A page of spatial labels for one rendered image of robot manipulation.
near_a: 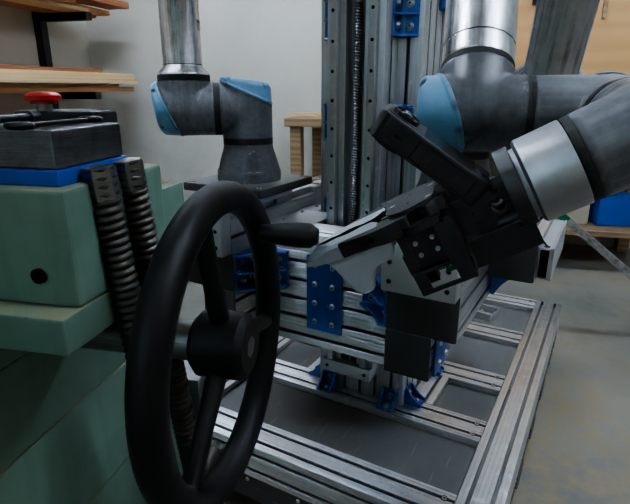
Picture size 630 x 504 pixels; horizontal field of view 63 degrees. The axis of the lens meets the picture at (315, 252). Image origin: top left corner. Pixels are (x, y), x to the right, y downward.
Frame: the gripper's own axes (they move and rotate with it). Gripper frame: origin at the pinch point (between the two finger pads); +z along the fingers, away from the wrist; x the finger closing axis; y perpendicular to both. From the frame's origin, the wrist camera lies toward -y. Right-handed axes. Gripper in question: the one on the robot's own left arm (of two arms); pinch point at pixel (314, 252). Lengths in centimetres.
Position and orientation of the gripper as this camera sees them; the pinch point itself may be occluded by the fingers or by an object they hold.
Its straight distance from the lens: 51.3
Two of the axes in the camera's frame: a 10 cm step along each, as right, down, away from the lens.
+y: 4.8, 8.5, 2.0
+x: 2.5, -3.5, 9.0
